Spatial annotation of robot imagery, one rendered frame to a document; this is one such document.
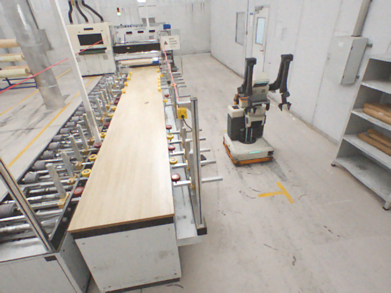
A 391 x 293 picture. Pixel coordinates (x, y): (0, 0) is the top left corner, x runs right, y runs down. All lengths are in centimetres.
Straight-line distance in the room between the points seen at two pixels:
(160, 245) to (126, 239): 27
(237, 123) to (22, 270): 288
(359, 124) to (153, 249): 307
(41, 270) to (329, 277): 236
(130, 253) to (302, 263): 160
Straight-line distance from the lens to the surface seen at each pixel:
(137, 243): 187
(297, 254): 265
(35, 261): 211
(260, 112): 326
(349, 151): 399
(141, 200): 179
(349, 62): 397
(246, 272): 245
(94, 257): 201
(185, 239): 188
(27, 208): 177
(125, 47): 637
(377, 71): 359
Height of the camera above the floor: 211
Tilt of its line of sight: 31 degrees down
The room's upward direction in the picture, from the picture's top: 4 degrees counter-clockwise
